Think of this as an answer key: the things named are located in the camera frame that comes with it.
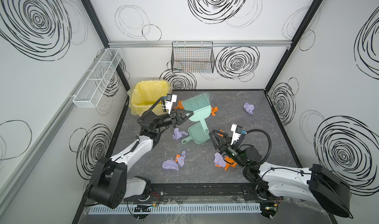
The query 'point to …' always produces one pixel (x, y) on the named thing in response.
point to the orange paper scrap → (179, 105)
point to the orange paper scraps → (214, 110)
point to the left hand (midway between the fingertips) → (193, 116)
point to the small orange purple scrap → (220, 130)
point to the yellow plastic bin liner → (142, 95)
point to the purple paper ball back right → (249, 108)
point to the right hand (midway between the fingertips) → (209, 135)
